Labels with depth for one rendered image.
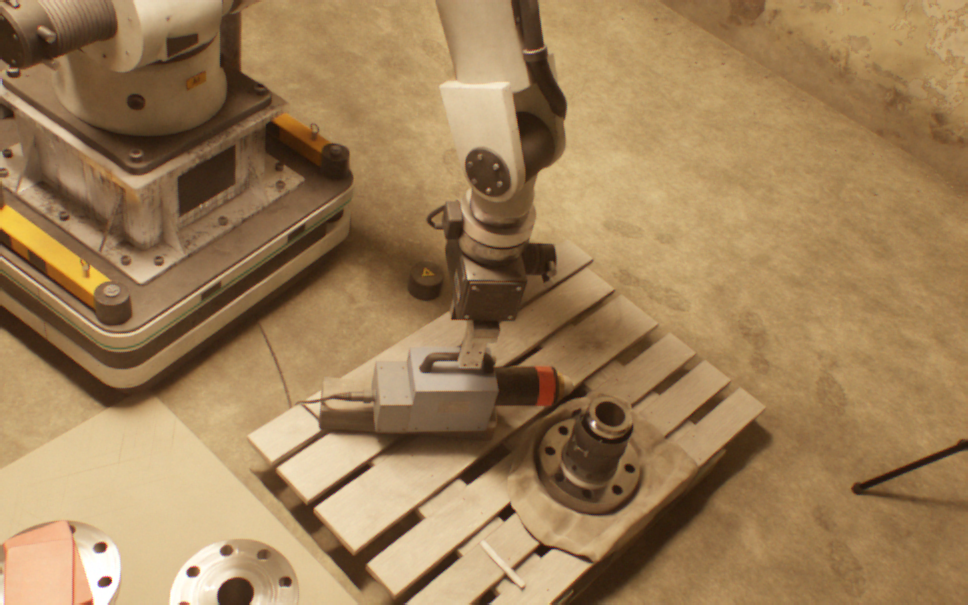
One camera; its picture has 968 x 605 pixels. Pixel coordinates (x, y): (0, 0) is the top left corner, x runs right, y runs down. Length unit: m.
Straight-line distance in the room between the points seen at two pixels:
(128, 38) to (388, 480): 1.18
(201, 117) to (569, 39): 2.17
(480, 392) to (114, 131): 1.08
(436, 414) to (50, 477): 0.95
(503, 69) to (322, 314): 1.40
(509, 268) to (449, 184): 1.48
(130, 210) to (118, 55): 0.45
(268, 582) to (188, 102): 1.16
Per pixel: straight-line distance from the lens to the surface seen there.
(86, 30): 2.39
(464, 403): 2.54
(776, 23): 4.67
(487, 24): 1.90
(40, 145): 2.95
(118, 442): 2.85
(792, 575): 2.99
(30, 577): 2.34
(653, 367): 3.05
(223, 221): 2.88
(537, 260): 2.25
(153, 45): 2.41
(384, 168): 3.65
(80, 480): 2.79
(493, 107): 1.93
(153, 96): 2.66
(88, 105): 2.72
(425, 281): 3.18
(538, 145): 2.03
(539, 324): 3.04
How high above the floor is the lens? 2.33
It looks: 46 degrees down
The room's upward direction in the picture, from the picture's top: 14 degrees clockwise
